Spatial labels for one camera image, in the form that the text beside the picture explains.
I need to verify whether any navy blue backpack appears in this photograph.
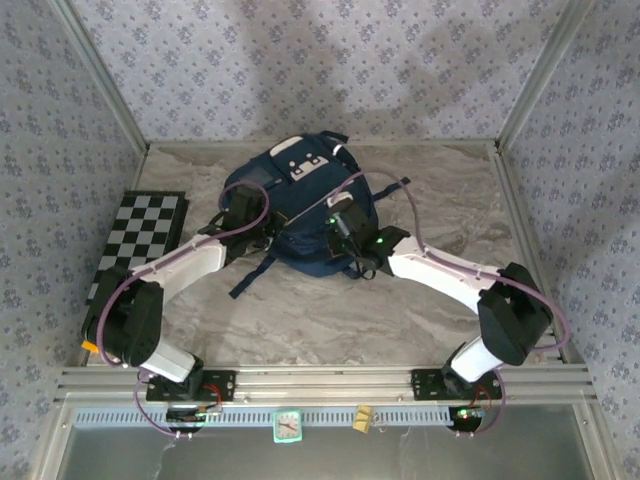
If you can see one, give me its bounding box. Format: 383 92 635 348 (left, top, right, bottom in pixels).
198 130 412 300

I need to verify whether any black grey chessboard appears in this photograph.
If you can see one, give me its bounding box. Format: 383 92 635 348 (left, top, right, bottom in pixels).
85 189 191 306

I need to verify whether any small yellow tag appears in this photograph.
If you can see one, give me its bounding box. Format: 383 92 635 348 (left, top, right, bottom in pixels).
352 404 375 433

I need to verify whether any small teal clock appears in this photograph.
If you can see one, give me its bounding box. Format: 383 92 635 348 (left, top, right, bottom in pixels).
272 408 304 445

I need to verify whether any right controller board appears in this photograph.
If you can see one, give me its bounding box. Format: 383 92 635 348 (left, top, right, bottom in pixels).
448 405 487 434

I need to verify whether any controller board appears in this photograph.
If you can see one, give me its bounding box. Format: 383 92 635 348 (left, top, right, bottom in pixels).
448 405 487 434
166 405 224 434

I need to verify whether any left controller board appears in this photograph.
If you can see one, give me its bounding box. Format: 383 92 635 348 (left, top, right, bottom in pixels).
166 405 224 434

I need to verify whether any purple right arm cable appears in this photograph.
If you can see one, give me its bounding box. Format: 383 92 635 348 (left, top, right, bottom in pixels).
329 171 573 440

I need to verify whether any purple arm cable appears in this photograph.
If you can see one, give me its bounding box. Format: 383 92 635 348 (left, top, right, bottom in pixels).
98 180 271 441
329 171 573 440

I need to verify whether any aluminium mounting rail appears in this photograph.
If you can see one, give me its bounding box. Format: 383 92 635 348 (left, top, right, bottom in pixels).
54 365 599 405

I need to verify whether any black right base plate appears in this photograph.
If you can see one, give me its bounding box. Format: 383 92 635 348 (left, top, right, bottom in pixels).
410 368 503 401

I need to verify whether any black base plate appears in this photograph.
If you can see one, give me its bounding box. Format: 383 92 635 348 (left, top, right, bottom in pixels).
145 368 237 403
410 368 503 401

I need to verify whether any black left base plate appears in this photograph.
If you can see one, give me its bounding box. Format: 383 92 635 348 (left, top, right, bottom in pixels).
145 368 237 403

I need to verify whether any aluminium frame post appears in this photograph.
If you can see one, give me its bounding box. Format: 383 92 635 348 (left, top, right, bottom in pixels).
493 0 599 154
47 0 151 154

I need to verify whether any grey slotted cable duct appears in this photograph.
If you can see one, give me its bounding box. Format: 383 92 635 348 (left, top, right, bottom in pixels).
72 405 454 429

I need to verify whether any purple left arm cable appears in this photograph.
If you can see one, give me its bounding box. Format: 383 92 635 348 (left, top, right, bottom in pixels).
98 180 271 441

